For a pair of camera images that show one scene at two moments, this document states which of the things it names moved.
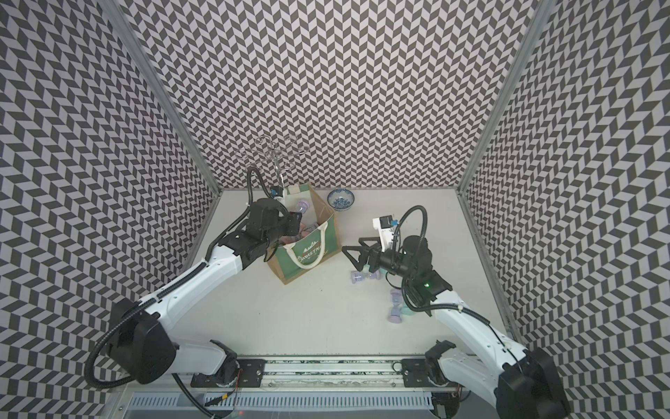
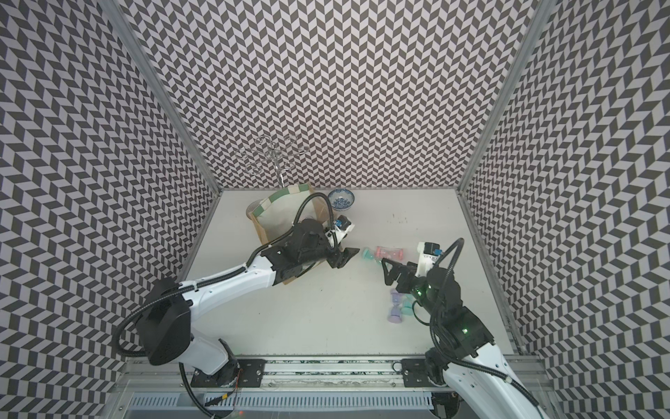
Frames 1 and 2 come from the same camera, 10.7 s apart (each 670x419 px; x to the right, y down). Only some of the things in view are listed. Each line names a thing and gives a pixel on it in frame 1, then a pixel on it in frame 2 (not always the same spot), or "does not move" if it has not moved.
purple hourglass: (395, 313) does not move
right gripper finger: (363, 257) → (404, 274)
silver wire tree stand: (277, 154) does not move
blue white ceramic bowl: (341, 199) does not move
